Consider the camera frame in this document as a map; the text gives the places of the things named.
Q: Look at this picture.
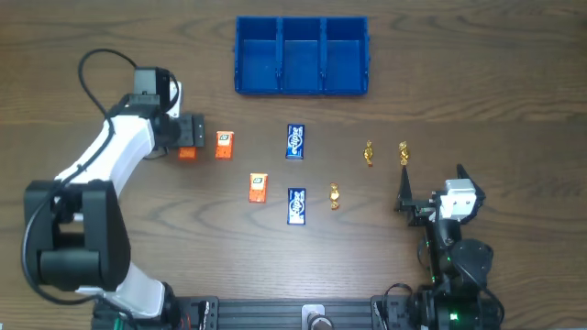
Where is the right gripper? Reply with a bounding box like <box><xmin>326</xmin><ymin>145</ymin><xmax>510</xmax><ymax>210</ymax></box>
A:
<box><xmin>393</xmin><ymin>163</ymin><xmax>487</xmax><ymax>227</ymax></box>

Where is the blue candy pack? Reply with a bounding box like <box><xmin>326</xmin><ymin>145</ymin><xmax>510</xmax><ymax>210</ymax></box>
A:
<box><xmin>284</xmin><ymin>123</ymin><xmax>306</xmax><ymax>161</ymax></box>
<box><xmin>286</xmin><ymin>187</ymin><xmax>307</xmax><ymax>226</ymax></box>

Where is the blue tray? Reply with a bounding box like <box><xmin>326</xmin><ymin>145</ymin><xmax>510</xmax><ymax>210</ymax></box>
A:
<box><xmin>234</xmin><ymin>16</ymin><xmax>371</xmax><ymax>97</ymax></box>

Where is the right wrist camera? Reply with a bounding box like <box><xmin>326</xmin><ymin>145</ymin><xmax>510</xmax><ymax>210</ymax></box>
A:
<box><xmin>433</xmin><ymin>178</ymin><xmax>478</xmax><ymax>222</ymax></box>

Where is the mounting rail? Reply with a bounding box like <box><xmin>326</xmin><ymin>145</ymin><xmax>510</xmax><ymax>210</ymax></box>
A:
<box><xmin>176</xmin><ymin>296</ymin><xmax>414</xmax><ymax>330</ymax></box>

